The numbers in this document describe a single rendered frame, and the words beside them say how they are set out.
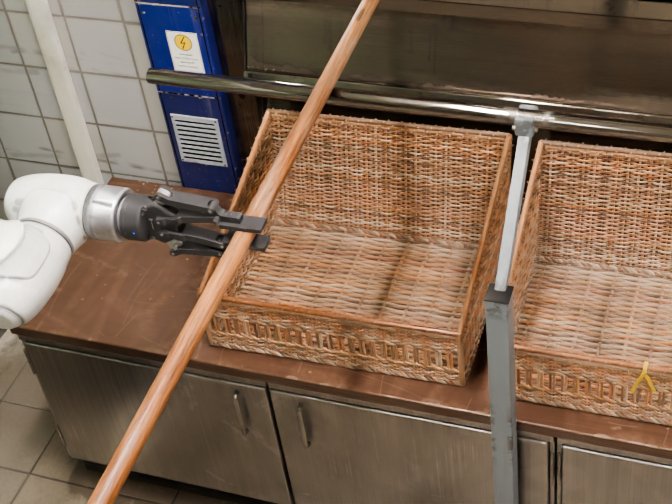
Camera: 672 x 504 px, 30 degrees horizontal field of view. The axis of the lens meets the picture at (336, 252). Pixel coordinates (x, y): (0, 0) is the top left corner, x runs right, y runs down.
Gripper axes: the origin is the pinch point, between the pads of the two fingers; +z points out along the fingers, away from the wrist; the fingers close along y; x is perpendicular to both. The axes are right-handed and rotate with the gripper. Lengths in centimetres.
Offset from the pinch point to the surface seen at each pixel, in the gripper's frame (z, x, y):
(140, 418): 0.1, 39.1, -1.3
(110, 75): -70, -78, 33
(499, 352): 36, -16, 37
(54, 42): -81, -77, 24
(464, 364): 25, -29, 56
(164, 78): -32, -40, 3
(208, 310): 1.2, 17.9, -0.8
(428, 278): 11, -54, 60
